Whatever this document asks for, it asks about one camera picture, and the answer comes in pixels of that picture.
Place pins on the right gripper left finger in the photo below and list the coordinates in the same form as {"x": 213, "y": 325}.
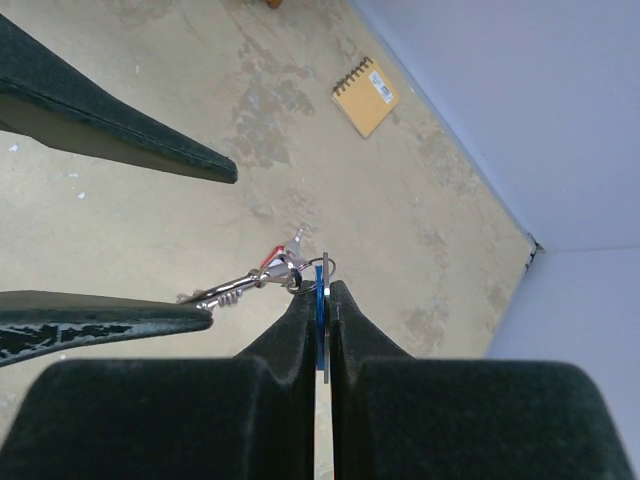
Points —
{"x": 250, "y": 416}

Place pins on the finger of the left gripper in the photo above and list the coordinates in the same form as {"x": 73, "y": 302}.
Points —
{"x": 36, "y": 323}
{"x": 46, "y": 99}

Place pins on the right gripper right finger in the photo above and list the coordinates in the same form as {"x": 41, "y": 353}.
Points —
{"x": 399, "y": 417}

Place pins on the large metal keyring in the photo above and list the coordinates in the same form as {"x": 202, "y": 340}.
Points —
{"x": 228, "y": 293}

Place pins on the blue key tag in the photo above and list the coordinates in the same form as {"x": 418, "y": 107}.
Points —
{"x": 321, "y": 362}

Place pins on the bunch of metal keys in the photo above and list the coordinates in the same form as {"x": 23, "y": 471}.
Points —
{"x": 307, "y": 270}

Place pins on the red key tag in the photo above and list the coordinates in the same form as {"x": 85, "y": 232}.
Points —
{"x": 292, "y": 248}

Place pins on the brown spiral notebook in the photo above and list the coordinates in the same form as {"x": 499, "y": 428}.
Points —
{"x": 365, "y": 96}

